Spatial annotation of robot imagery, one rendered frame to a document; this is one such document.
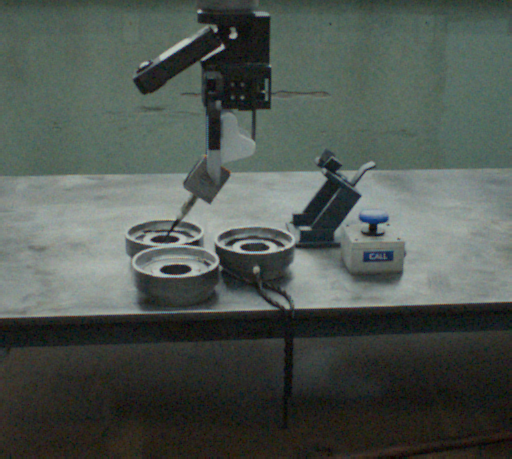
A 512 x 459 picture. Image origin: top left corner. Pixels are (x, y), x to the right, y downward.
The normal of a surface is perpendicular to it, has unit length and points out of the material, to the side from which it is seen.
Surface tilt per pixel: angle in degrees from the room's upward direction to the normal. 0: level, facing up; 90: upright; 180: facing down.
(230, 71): 90
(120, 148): 90
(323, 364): 0
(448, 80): 90
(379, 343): 0
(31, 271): 0
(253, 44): 90
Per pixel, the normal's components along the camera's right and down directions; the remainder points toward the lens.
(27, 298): 0.01, -0.96
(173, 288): 0.04, 0.29
